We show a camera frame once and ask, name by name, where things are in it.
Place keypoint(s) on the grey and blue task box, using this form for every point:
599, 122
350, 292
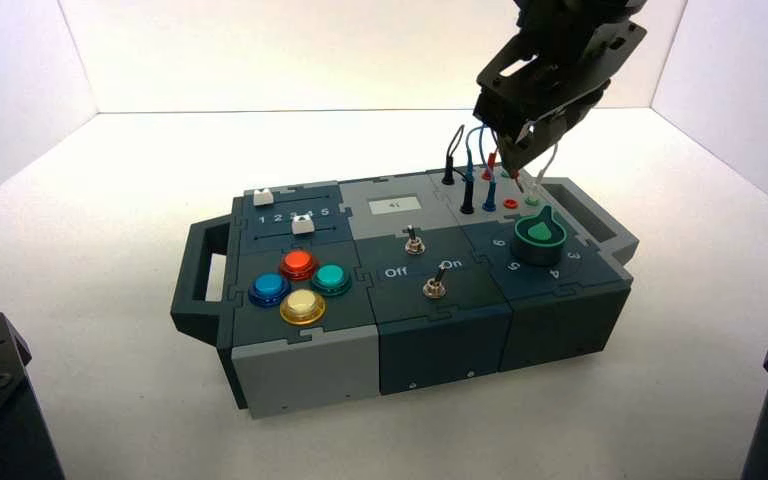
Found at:
424, 344

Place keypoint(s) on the metal toggle switch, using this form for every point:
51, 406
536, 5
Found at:
414, 244
433, 288

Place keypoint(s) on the blue round push button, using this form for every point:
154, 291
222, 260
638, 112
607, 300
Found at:
270, 289

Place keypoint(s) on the small white number display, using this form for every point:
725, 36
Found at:
395, 205

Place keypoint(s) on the white slider knob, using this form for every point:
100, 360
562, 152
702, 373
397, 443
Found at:
302, 226
264, 197

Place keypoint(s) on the yellow round push button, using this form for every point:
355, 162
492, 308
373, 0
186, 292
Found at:
302, 307

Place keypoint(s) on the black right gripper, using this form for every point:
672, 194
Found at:
556, 73

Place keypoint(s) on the green pointer rotary knob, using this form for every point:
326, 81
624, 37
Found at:
540, 238

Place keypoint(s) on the red round push button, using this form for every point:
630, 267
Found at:
299, 265

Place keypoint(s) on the green round push button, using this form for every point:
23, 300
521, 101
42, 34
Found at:
331, 279

